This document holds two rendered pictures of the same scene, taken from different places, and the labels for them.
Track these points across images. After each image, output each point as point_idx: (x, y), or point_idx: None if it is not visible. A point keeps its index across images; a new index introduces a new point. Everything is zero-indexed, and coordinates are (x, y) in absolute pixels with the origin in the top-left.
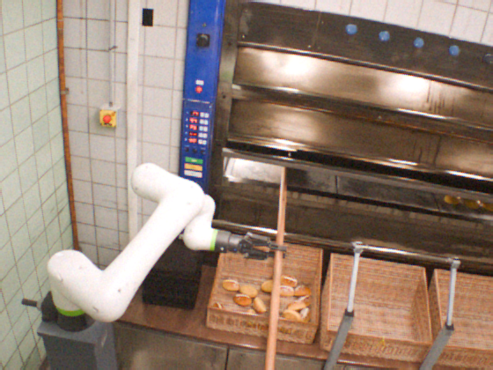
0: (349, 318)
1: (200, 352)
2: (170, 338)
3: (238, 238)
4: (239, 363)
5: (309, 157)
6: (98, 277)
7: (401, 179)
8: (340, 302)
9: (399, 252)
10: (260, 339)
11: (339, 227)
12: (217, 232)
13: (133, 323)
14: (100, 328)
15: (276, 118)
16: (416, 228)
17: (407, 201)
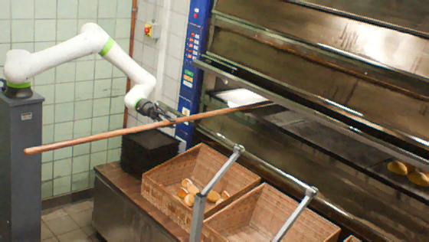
0: (198, 198)
1: (129, 215)
2: (116, 194)
3: (150, 105)
4: (145, 233)
5: (255, 83)
6: (18, 57)
7: (299, 106)
8: (258, 234)
9: (264, 162)
10: (165, 217)
11: (273, 158)
12: (142, 98)
13: (101, 173)
14: (21, 101)
15: (239, 46)
16: (338, 180)
17: (340, 152)
